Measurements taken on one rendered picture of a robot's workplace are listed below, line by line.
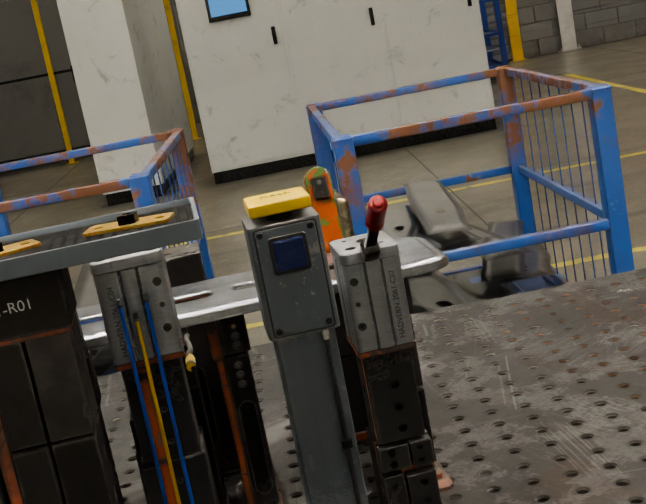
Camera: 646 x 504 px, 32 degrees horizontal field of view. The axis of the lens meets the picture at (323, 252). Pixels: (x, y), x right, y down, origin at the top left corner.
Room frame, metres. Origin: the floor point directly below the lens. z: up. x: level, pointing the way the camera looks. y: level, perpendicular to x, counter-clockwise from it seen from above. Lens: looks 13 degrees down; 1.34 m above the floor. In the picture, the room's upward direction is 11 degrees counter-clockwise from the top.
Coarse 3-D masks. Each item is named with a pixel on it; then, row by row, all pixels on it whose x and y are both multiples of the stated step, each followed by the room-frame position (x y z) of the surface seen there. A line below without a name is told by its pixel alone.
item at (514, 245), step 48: (384, 96) 4.27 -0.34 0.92; (576, 96) 3.13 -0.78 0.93; (336, 144) 3.10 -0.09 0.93; (576, 144) 3.48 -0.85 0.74; (384, 192) 4.27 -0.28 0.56; (432, 192) 3.91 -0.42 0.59; (528, 192) 4.26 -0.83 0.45; (576, 192) 3.58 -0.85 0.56; (624, 192) 3.13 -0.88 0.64; (432, 240) 3.51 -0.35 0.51; (480, 240) 3.92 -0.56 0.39; (528, 240) 3.12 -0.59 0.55; (624, 240) 3.12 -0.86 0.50; (432, 288) 3.74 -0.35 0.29; (480, 288) 3.68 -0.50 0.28; (528, 288) 3.96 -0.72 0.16
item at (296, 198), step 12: (276, 192) 1.08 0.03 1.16; (288, 192) 1.07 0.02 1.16; (300, 192) 1.06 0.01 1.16; (252, 204) 1.04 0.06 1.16; (264, 204) 1.03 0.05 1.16; (276, 204) 1.03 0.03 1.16; (288, 204) 1.03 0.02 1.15; (300, 204) 1.03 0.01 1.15; (252, 216) 1.03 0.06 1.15; (264, 216) 1.03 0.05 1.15; (276, 216) 1.05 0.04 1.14; (288, 216) 1.05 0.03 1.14
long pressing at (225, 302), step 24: (408, 240) 1.46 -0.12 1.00; (408, 264) 1.32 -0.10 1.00; (432, 264) 1.32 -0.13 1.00; (192, 288) 1.43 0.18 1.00; (216, 288) 1.40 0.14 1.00; (336, 288) 1.31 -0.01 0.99; (96, 312) 1.40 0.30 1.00; (192, 312) 1.29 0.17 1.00; (216, 312) 1.29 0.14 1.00; (240, 312) 1.29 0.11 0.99; (96, 336) 1.28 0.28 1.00
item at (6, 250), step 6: (30, 240) 1.06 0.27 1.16; (36, 240) 1.06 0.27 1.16; (0, 246) 1.03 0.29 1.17; (6, 246) 1.05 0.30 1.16; (12, 246) 1.05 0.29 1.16; (18, 246) 1.04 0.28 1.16; (24, 246) 1.03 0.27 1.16; (30, 246) 1.03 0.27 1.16; (36, 246) 1.04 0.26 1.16; (0, 252) 1.03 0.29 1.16; (6, 252) 1.02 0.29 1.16; (12, 252) 1.02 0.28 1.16
